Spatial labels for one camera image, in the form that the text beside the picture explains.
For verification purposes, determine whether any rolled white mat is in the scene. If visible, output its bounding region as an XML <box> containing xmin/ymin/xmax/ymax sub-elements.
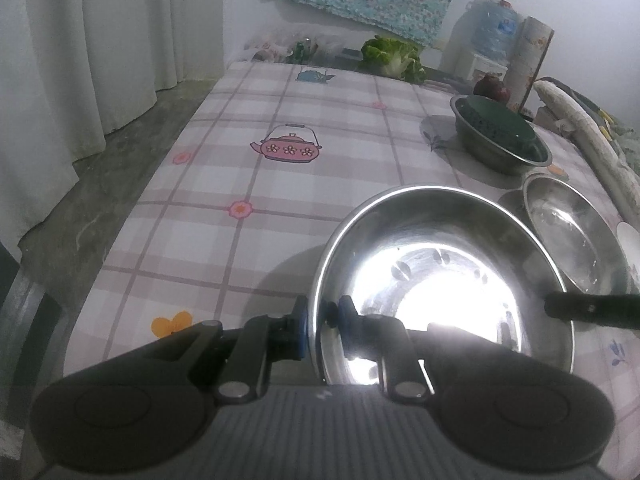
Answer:
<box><xmin>503</xmin><ymin>16</ymin><xmax>554</xmax><ymax>113</ymax></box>

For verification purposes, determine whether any white ceramic plate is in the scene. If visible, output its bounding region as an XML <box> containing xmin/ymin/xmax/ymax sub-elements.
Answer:
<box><xmin>616</xmin><ymin>222</ymin><xmax>640</xmax><ymax>288</ymax></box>

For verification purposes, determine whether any dark red onion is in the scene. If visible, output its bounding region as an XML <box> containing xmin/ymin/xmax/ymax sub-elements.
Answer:
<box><xmin>473</xmin><ymin>73</ymin><xmax>511</xmax><ymax>105</ymax></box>

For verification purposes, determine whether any checked floral tablecloth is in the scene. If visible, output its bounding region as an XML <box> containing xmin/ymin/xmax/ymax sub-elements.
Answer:
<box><xmin>62</xmin><ymin>60</ymin><xmax>640</xmax><ymax>461</ymax></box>

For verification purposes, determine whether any blue water jug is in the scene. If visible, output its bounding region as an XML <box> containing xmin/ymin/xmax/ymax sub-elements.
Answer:
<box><xmin>470</xmin><ymin>0</ymin><xmax>518</xmax><ymax>62</ymax></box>

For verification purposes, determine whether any large steel plate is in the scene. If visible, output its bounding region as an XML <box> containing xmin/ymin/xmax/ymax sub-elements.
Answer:
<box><xmin>522</xmin><ymin>174</ymin><xmax>631</xmax><ymax>295</ymax></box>

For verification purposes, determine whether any white rolled bed edge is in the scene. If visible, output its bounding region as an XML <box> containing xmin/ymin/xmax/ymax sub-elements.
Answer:
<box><xmin>533</xmin><ymin>77</ymin><xmax>639</xmax><ymax>229</ymax></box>

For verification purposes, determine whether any deep steel bowl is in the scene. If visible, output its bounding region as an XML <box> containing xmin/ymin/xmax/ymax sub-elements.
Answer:
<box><xmin>449</xmin><ymin>94</ymin><xmax>552</xmax><ymax>177</ymax></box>

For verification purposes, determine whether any white curtain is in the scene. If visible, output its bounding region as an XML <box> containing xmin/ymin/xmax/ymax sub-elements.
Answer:
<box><xmin>1</xmin><ymin>0</ymin><xmax>224</xmax><ymax>257</ymax></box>

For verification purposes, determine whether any green leafy lettuce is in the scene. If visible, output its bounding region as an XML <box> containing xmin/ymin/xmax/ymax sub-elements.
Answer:
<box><xmin>359</xmin><ymin>35</ymin><xmax>426</xmax><ymax>84</ymax></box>

